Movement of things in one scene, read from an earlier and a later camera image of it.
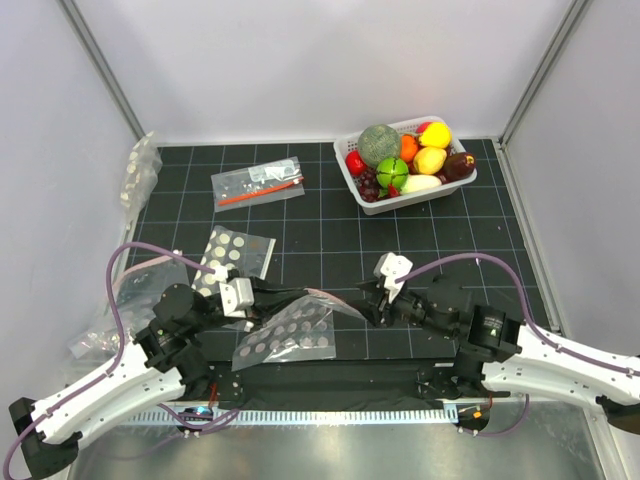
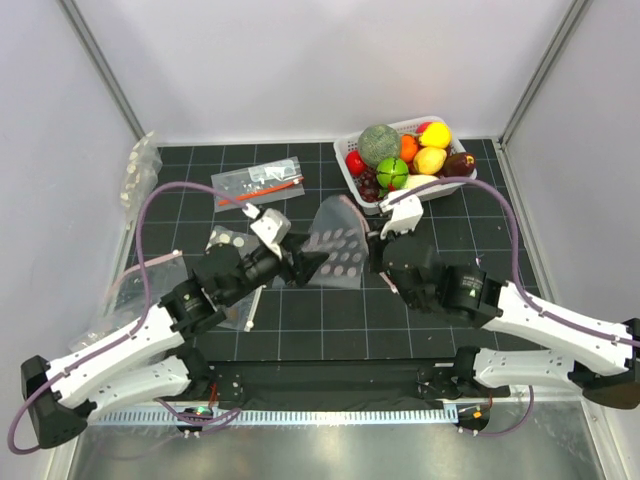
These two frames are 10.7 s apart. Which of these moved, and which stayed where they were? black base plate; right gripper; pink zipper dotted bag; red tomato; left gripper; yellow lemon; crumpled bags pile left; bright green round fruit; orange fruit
Moved: left gripper; right gripper; pink zipper dotted bag
Stayed: crumpled bags pile left; red tomato; yellow lemon; black base plate; bright green round fruit; orange fruit
